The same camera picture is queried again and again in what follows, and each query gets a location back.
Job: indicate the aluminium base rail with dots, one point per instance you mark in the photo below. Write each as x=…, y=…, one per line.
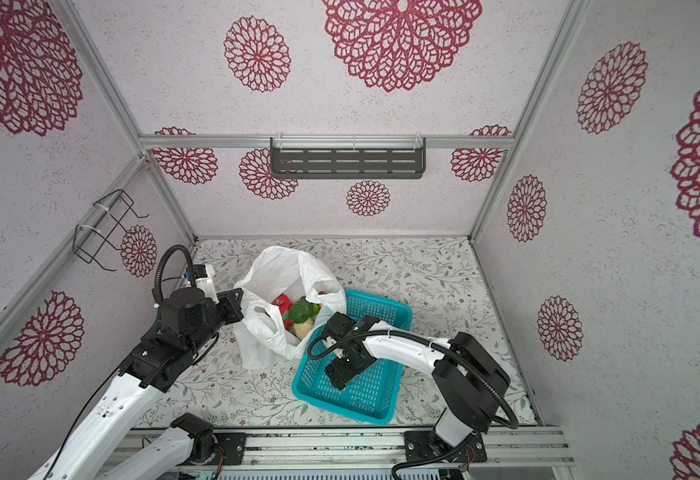
x=371, y=452

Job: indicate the dark green round fruit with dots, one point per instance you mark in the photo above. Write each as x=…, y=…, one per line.
x=302, y=311

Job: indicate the white plastic bag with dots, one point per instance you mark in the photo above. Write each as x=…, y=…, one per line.
x=287, y=295

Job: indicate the red dragon fruit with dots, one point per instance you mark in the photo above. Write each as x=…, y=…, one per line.
x=284, y=305

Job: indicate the grey wall shelf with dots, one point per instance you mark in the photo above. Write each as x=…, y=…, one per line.
x=352, y=159

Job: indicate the beige pear fruit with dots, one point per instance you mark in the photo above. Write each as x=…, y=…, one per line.
x=303, y=329

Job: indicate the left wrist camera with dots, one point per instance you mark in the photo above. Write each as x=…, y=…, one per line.
x=205, y=280

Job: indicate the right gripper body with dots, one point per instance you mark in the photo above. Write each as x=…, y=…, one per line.
x=344, y=367

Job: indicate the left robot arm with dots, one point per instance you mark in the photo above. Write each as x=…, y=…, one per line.
x=147, y=372

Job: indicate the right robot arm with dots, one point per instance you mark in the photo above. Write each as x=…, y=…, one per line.
x=469, y=379

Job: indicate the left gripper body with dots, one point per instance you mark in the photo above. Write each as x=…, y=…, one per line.
x=219, y=316

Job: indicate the black wire rack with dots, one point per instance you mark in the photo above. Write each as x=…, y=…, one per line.
x=92, y=236

